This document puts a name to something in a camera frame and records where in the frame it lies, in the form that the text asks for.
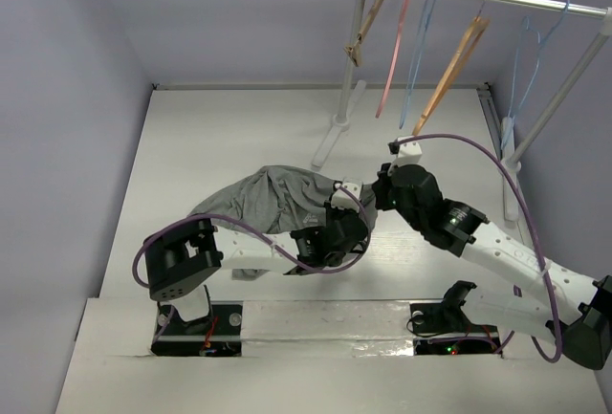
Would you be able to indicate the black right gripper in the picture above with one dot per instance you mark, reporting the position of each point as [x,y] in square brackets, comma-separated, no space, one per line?
[382,181]

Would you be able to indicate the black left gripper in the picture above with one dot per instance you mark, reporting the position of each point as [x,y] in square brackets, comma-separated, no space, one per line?
[329,210]

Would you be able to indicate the grey adidas t-shirt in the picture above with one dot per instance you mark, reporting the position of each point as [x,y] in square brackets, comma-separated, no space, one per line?
[280,198]

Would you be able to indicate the blue plastic hanger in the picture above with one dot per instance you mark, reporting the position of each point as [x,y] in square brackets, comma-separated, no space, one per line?
[530,45]

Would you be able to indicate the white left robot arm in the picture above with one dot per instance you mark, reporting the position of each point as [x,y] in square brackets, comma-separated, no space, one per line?
[181,258]

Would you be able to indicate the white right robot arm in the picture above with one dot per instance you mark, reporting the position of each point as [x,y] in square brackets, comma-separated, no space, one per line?
[556,304]

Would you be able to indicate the wooden clip hanger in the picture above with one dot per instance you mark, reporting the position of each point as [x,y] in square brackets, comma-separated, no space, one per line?
[354,50]

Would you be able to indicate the orange wooden hanger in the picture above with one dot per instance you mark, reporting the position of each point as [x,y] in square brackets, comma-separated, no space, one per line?
[463,52]

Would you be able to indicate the pink plastic hanger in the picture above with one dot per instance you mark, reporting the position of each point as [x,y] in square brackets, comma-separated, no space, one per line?
[394,58]

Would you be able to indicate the white metal clothes rack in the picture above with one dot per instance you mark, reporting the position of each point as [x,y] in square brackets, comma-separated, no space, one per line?
[511,154]

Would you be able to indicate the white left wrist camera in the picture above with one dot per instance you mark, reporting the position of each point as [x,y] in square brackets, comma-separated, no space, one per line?
[347,195]

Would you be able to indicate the thin blue wire hanger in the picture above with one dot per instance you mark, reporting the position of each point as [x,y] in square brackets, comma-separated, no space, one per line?
[416,58]

